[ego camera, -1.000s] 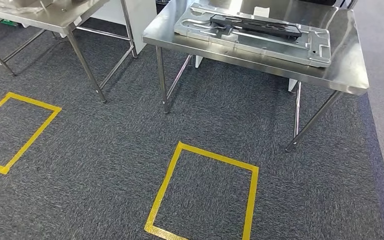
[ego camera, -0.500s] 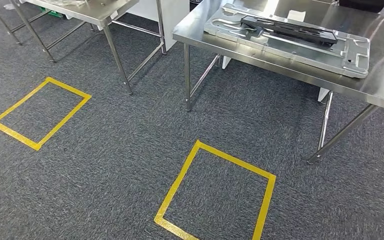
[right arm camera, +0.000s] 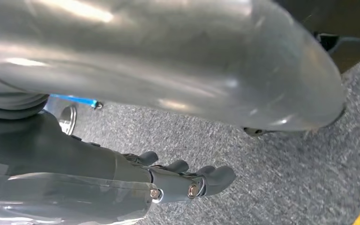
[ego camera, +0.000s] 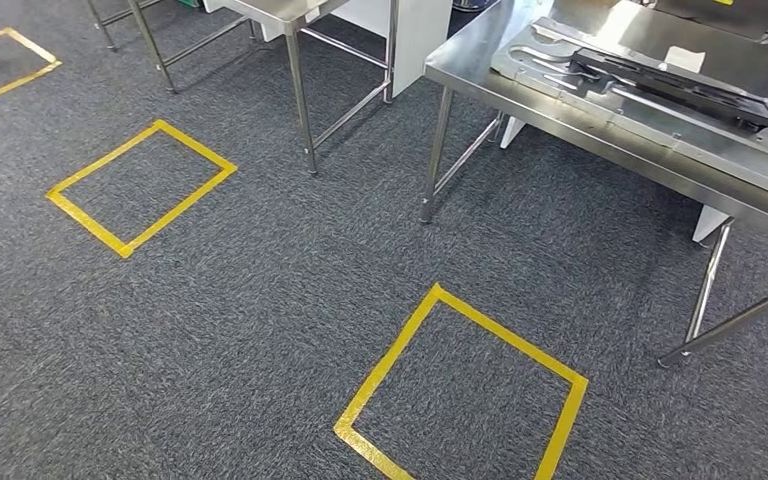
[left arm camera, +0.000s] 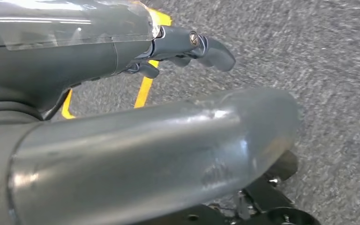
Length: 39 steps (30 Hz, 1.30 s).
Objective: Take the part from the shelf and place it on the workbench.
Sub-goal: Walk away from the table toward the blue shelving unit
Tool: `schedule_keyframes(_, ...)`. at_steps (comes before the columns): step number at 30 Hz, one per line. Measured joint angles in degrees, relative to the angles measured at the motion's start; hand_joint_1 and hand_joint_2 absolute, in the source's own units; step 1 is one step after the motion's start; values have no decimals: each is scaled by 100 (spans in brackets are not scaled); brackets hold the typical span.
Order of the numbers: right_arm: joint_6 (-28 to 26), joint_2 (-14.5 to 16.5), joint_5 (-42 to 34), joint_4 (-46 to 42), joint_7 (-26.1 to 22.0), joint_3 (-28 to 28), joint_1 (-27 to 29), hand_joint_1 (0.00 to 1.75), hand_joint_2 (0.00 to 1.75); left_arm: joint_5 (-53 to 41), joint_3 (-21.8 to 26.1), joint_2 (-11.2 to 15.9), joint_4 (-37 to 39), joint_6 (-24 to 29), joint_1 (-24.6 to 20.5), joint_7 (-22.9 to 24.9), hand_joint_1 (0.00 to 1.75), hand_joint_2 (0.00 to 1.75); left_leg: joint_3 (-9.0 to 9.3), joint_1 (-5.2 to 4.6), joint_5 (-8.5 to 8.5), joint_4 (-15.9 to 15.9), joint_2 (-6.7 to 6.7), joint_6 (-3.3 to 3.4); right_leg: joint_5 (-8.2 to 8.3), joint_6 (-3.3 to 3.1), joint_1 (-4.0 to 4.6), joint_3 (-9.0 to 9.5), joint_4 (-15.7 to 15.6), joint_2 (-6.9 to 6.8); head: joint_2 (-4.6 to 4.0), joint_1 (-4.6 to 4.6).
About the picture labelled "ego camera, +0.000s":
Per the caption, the steel workbench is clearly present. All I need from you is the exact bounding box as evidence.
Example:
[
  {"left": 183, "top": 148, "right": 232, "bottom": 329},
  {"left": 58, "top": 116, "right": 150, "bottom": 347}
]
[{"left": 418, "top": 0, "right": 768, "bottom": 369}]

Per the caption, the white partition panel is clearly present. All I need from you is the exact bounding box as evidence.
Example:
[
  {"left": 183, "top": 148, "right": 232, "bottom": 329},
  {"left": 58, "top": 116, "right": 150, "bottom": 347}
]
[{"left": 330, "top": 0, "right": 455, "bottom": 101}]

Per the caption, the white paper label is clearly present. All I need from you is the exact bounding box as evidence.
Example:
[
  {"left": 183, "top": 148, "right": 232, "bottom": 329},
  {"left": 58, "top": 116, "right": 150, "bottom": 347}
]
[{"left": 663, "top": 44, "right": 707, "bottom": 74}]

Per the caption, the steel table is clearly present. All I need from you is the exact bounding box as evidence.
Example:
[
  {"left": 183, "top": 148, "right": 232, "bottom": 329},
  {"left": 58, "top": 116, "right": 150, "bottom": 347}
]
[
  {"left": 218, "top": 0, "right": 399, "bottom": 177},
  {"left": 85, "top": 0, "right": 259, "bottom": 94}
]

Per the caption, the stamped grey metal panel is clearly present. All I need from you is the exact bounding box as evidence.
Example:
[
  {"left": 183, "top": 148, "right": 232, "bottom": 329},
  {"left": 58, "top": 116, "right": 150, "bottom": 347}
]
[{"left": 489, "top": 16, "right": 768, "bottom": 203}]

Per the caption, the black plastic plate holder part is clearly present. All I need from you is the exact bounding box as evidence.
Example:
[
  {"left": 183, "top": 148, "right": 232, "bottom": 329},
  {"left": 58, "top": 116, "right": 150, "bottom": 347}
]
[{"left": 568, "top": 47, "right": 768, "bottom": 132}]

